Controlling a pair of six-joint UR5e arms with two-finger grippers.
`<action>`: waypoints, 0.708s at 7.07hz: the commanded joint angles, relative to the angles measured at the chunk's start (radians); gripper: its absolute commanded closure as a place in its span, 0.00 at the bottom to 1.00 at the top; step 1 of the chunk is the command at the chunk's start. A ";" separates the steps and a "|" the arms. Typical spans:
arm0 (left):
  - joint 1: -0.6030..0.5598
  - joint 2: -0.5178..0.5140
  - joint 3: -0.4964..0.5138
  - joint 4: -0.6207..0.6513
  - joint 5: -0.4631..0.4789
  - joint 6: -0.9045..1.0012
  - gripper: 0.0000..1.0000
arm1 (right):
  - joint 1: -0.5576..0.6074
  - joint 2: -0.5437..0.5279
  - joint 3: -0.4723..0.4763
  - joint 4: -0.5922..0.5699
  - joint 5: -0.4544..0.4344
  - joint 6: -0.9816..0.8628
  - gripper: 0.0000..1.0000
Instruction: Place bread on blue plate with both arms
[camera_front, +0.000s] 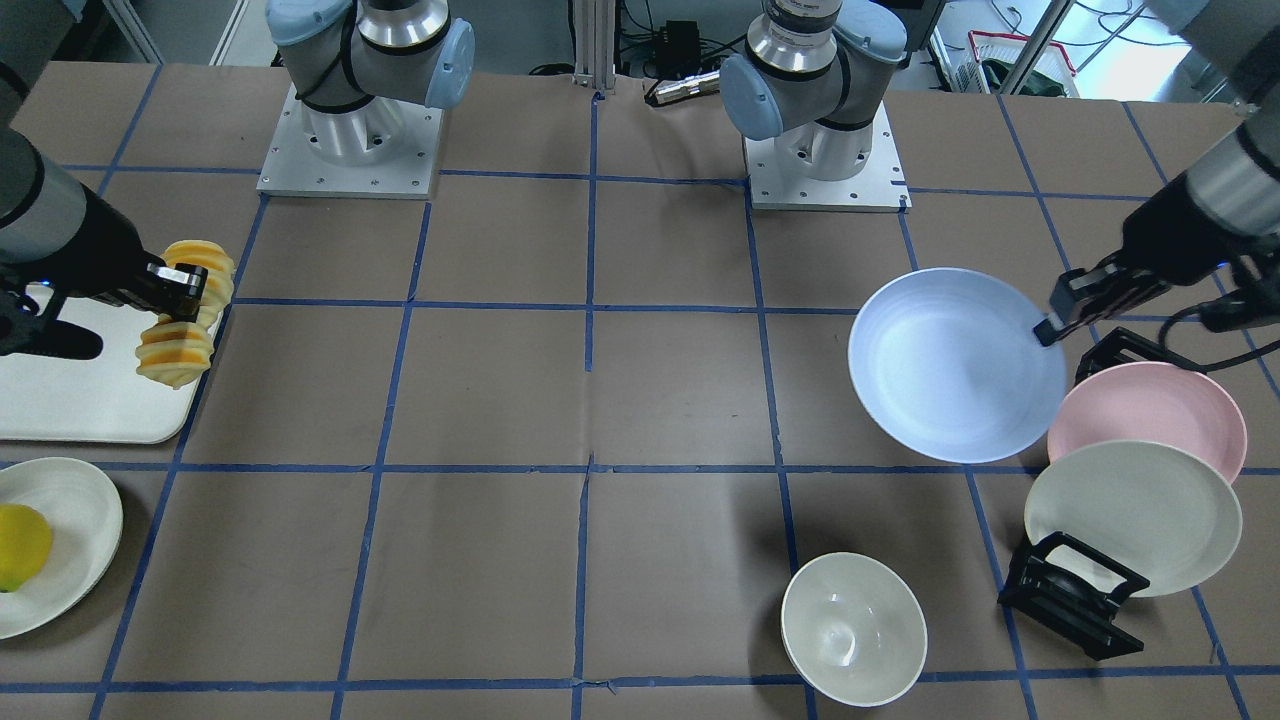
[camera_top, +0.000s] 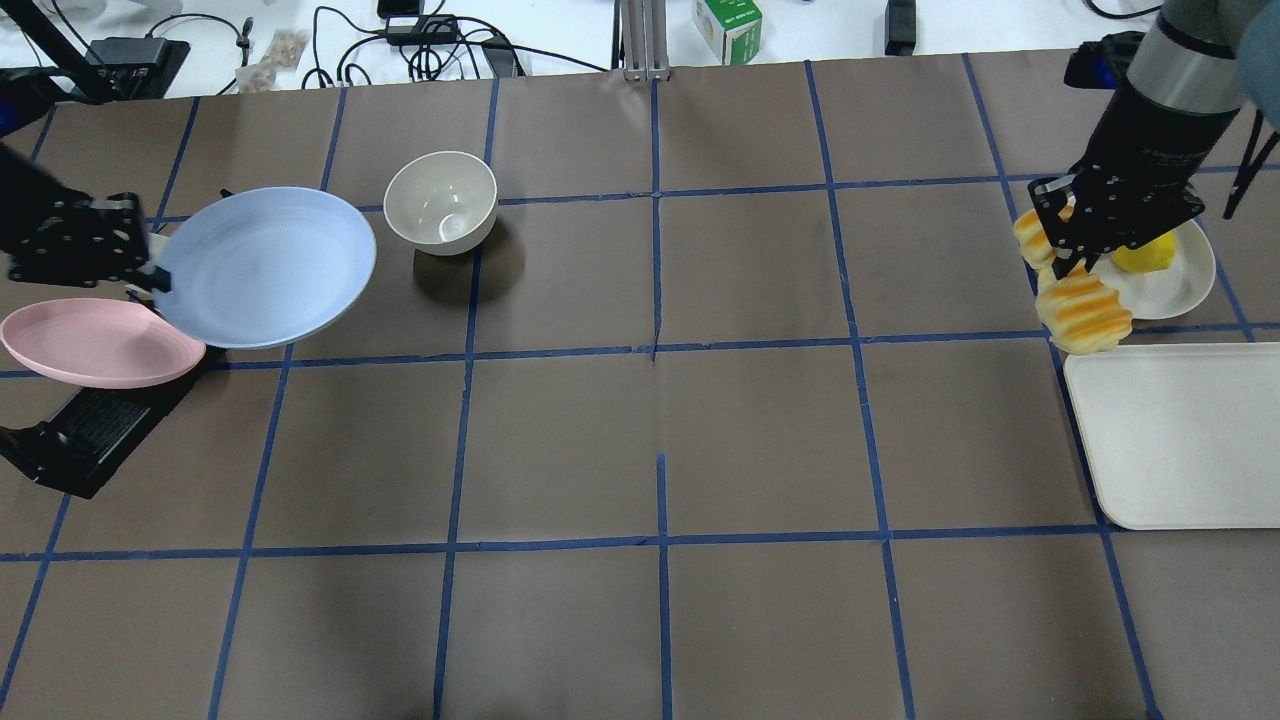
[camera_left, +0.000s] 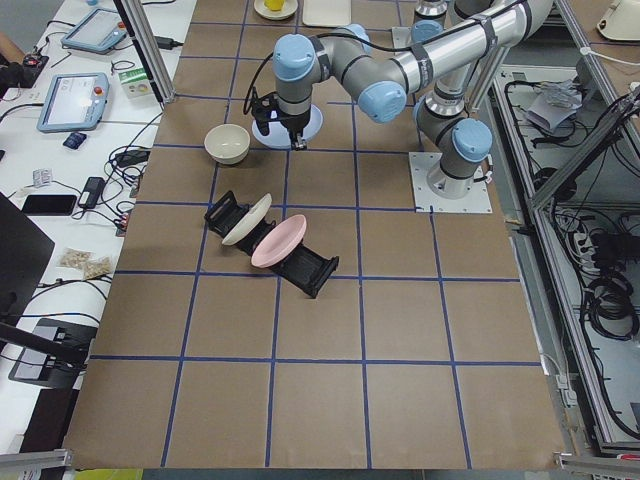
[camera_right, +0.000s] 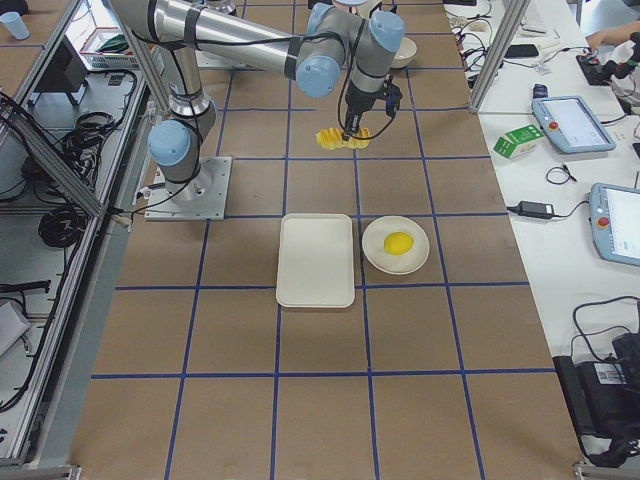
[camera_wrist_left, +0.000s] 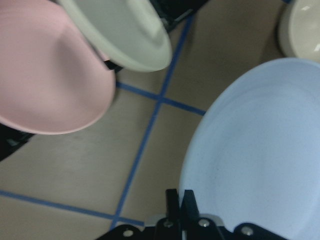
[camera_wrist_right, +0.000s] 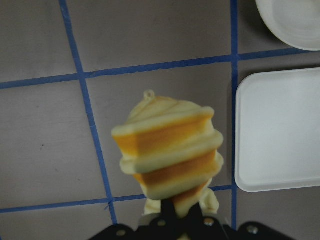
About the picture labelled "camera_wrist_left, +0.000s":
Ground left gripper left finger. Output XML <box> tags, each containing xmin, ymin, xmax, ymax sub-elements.
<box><xmin>165</xmin><ymin>189</ymin><xmax>180</xmax><ymax>224</ymax></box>

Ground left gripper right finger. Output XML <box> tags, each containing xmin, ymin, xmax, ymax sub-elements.
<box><xmin>181</xmin><ymin>189</ymin><xmax>200</xmax><ymax>224</ymax></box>

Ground blue plate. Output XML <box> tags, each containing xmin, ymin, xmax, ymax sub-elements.
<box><xmin>179</xmin><ymin>58</ymin><xmax>320</xmax><ymax>240</ymax></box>

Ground pink plate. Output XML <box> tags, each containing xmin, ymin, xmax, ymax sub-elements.
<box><xmin>0</xmin><ymin>0</ymin><xmax>116</xmax><ymax>135</ymax></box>

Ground cream white plate in rack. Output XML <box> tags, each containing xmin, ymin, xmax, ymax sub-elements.
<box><xmin>58</xmin><ymin>0</ymin><xmax>172</xmax><ymax>72</ymax></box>

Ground black plate rack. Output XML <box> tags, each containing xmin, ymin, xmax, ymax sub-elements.
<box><xmin>0</xmin><ymin>0</ymin><xmax>205</xmax><ymax>159</ymax></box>

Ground cream white bowl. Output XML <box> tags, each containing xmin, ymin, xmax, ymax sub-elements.
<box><xmin>278</xmin><ymin>0</ymin><xmax>320</xmax><ymax>63</ymax></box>

